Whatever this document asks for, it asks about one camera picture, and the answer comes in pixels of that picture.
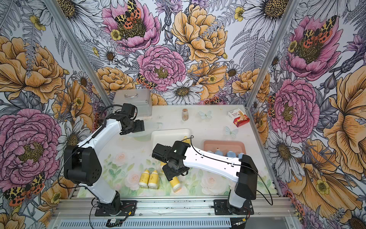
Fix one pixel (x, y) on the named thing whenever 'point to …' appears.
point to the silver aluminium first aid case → (140, 98)
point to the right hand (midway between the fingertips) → (177, 176)
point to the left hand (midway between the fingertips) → (136, 132)
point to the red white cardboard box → (238, 117)
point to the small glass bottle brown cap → (185, 114)
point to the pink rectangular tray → (238, 146)
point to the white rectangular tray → (167, 137)
